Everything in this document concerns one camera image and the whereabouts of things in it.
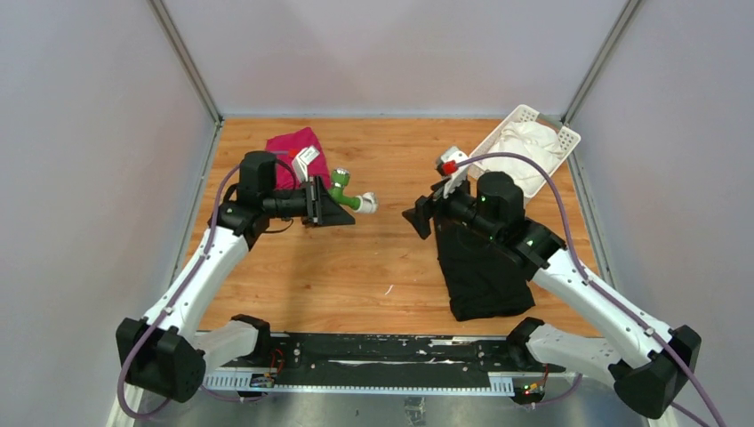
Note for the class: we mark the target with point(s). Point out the black folded cloth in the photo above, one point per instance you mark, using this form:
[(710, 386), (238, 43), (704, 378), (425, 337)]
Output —
[(480, 282)]

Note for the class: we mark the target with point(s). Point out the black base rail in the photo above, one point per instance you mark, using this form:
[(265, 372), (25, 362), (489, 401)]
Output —
[(382, 363)]

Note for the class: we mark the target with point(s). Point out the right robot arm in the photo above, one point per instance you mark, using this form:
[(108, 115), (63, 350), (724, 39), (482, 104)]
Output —
[(645, 361)]

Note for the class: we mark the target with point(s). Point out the white plastic basket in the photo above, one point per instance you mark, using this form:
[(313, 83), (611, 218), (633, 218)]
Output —
[(568, 137)]

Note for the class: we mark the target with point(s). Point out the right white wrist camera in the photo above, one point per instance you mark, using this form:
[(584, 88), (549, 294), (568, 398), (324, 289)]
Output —
[(449, 166)]

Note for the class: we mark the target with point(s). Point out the green water faucet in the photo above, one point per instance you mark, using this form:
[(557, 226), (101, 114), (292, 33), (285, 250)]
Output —
[(340, 178)]

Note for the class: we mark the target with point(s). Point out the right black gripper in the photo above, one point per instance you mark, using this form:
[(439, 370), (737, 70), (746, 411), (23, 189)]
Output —
[(423, 211)]

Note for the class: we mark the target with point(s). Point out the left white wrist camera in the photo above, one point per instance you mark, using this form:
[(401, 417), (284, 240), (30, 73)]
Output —
[(302, 159)]

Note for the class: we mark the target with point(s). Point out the magenta folded cloth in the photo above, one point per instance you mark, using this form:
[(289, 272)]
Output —
[(288, 145)]

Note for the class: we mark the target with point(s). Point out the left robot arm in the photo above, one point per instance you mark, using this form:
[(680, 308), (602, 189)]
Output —
[(162, 351)]

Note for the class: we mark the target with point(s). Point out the white pipe fitting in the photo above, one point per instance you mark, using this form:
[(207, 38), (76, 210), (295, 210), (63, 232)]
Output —
[(368, 203)]

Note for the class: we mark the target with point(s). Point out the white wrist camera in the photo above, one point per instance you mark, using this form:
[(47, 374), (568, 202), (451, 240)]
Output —
[(302, 159), (449, 166)]

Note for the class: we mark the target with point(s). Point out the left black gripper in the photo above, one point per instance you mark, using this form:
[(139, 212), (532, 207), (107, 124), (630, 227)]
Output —
[(321, 208)]

